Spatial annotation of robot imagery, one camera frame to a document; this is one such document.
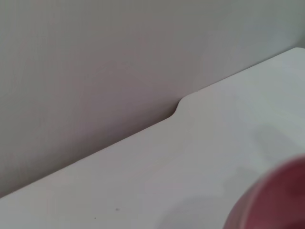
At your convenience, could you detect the pink plastic bowl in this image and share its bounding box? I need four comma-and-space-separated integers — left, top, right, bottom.
223, 154, 305, 229

